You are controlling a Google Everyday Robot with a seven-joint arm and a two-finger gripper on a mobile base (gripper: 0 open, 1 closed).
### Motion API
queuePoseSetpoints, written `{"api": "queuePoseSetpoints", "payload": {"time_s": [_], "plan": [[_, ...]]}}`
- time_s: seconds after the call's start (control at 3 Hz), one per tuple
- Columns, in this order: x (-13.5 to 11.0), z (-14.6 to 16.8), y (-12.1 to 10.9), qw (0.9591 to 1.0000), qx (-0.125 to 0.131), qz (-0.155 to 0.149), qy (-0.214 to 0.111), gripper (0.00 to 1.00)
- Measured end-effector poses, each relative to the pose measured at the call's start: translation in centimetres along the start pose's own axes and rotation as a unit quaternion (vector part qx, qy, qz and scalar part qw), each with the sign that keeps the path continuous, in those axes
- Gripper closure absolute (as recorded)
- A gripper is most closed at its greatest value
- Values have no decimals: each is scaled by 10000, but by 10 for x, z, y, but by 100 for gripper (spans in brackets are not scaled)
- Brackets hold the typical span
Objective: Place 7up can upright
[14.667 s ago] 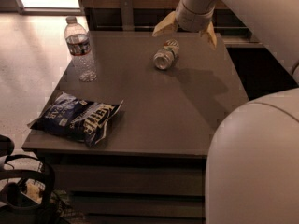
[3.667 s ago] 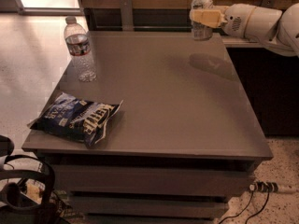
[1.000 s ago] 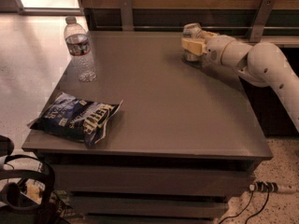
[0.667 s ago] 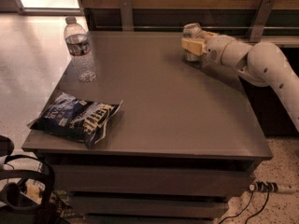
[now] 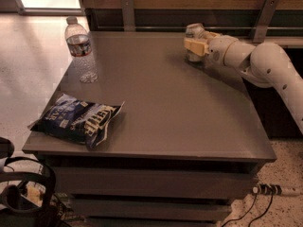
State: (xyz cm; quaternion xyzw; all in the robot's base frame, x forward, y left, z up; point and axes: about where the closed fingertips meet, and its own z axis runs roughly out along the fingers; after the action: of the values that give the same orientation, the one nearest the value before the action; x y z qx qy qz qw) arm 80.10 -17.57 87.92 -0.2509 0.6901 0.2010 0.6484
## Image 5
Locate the white power strip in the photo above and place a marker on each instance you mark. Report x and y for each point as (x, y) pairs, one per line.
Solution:
(276, 190)

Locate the grey drawer cabinet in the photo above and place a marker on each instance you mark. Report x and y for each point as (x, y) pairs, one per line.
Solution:
(184, 145)

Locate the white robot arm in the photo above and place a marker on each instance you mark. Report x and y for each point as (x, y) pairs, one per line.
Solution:
(265, 65)

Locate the metal shelf bracket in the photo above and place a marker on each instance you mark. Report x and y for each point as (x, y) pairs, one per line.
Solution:
(265, 16)
(127, 7)

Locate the clear plastic water bottle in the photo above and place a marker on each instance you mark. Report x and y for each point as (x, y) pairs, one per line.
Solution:
(81, 50)

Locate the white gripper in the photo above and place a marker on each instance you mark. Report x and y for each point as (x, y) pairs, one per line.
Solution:
(216, 50)

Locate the left metal shelf bracket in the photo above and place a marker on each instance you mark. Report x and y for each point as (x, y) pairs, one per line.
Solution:
(127, 7)

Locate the blue chip bag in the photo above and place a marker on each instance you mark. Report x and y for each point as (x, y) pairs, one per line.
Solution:
(76, 120)

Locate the right metal shelf bracket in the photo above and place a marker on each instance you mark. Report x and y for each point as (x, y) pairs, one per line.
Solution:
(265, 16)

